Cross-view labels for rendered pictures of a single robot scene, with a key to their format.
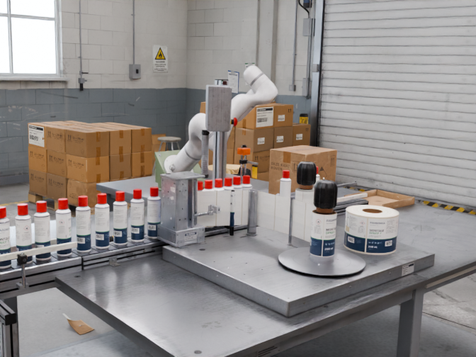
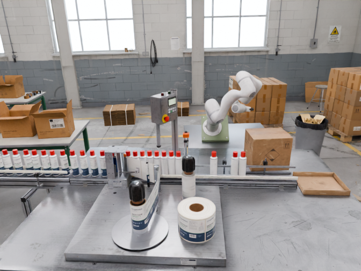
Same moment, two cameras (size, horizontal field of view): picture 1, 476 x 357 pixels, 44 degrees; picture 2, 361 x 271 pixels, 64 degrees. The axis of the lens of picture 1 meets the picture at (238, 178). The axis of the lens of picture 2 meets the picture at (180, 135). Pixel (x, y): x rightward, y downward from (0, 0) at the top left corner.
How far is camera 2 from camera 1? 1.92 m
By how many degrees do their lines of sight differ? 45
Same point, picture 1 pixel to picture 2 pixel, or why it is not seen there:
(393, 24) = not seen: outside the picture
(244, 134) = (351, 93)
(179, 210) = (108, 168)
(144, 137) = (281, 89)
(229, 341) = (19, 260)
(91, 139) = not seen: hidden behind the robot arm
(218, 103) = (154, 107)
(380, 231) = (185, 226)
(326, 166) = (278, 148)
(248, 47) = not seen: outside the picture
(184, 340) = (11, 249)
